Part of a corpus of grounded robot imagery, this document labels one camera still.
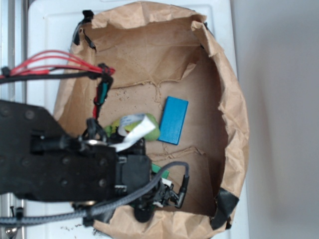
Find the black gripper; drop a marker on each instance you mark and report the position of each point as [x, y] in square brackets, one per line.
[134, 172]

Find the green wooden block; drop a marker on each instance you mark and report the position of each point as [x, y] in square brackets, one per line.
[156, 169]

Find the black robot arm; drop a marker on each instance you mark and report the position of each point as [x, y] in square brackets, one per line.
[40, 162]

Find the blue wooden block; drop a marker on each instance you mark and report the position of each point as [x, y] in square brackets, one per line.
[172, 120]

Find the green plush toy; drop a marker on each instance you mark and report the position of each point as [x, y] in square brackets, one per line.
[144, 125]

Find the brown paper bag tray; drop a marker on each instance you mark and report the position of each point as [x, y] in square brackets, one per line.
[160, 50]

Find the white plastic base tray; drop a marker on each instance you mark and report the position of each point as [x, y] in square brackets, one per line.
[51, 24]

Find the aluminium frame rail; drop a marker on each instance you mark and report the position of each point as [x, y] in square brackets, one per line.
[13, 30]

